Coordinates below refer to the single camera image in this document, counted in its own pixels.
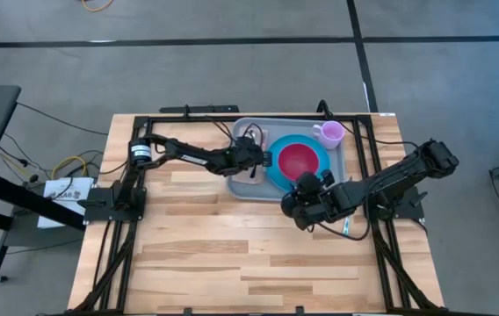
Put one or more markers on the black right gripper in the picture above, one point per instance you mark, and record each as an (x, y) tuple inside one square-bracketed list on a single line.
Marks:
[(315, 202)]

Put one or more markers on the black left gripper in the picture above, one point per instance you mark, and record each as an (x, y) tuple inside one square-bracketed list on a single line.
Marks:
[(245, 158)]

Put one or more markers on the magenta bowl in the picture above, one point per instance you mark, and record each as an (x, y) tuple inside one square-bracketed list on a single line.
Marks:
[(298, 160)]

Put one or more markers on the blue round plate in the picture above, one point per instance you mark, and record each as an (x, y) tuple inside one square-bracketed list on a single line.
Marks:
[(324, 162)]

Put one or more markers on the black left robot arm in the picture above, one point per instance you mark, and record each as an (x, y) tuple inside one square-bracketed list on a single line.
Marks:
[(188, 155)]

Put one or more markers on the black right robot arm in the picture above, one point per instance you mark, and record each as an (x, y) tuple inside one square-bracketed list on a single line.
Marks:
[(390, 177)]

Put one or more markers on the grey plastic tray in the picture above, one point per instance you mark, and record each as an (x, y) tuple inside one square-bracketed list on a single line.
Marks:
[(249, 193)]

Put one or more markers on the black power strip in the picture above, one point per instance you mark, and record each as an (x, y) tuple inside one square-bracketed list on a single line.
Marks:
[(201, 109)]

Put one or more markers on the white paper sheet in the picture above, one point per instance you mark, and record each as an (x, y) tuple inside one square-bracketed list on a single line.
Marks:
[(56, 219)]

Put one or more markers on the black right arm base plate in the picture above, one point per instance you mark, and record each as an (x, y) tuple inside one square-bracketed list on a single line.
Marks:
[(407, 210)]

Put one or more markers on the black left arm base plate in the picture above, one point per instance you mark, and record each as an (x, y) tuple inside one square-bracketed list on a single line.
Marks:
[(100, 213)]

